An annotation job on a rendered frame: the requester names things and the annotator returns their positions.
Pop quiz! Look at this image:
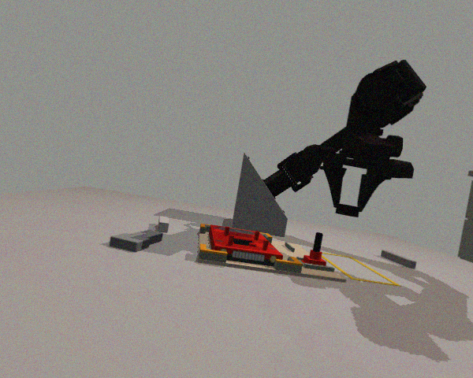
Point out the black and grey wheel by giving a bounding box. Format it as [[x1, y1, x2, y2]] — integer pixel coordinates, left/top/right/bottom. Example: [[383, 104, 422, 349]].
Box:
[[336, 203, 360, 217]]

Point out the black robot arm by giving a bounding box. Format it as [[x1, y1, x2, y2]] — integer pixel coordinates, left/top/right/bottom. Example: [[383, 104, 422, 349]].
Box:
[[263, 60, 426, 198]]

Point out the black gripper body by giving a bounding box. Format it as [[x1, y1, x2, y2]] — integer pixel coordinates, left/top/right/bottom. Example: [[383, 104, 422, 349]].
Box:
[[301, 120, 414, 178]]

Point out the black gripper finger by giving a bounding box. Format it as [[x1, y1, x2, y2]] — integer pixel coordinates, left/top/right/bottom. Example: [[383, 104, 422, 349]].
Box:
[[358, 174, 392, 212], [320, 165, 347, 208]]

